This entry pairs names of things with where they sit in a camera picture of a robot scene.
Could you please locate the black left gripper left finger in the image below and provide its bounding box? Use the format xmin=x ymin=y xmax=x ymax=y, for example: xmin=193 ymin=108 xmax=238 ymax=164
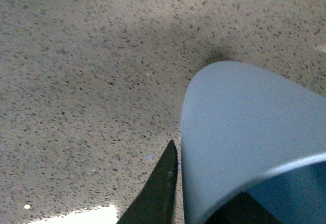
xmin=117 ymin=140 xmax=178 ymax=224

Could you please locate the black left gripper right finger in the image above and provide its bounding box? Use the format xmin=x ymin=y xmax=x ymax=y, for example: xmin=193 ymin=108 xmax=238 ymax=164
xmin=205 ymin=192 xmax=280 ymax=224

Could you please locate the light blue plastic cup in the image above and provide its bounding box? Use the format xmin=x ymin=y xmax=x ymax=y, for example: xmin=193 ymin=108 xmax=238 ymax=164
xmin=181 ymin=61 xmax=325 ymax=223

